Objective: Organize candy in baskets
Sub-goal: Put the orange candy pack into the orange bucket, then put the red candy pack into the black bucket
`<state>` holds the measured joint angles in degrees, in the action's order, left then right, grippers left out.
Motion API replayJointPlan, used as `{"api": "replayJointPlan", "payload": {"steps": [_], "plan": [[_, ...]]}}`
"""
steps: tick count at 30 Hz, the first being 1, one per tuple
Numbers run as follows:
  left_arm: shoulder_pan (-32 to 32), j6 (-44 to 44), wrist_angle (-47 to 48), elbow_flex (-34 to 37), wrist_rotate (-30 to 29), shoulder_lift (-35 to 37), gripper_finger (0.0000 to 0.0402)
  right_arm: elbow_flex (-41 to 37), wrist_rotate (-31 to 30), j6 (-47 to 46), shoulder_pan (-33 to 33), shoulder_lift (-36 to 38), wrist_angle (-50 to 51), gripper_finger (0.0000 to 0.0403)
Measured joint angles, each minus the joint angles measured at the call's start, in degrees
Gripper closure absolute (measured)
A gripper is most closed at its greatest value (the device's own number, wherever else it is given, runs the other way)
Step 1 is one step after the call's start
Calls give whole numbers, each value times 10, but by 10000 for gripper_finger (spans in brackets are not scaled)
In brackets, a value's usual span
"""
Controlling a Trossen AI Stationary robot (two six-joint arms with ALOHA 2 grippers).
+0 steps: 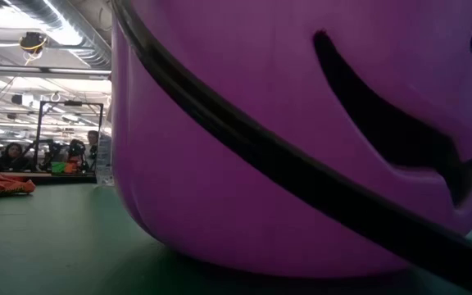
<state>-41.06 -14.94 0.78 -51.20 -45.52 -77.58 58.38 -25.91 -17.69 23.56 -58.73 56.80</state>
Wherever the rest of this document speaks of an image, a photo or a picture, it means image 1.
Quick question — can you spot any green table mat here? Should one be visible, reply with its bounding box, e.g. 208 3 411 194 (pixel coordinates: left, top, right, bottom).
0 182 472 295

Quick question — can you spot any purple pumpkin bucket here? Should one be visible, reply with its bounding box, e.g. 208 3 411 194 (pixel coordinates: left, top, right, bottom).
111 0 472 295

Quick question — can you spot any black aluminium rig frame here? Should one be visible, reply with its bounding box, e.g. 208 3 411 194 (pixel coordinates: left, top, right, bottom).
0 171 98 185

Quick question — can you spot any black background rig frame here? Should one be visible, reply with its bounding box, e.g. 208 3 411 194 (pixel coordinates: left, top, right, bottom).
34 100 105 174

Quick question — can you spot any black yellow ceiling cable reel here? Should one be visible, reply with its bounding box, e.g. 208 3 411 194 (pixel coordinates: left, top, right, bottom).
18 31 49 57

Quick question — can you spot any silver ventilation duct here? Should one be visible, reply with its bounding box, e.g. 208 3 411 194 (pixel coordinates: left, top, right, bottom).
10 0 112 69

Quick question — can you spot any person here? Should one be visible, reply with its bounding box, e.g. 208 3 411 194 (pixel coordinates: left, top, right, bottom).
0 142 32 171
85 129 100 161

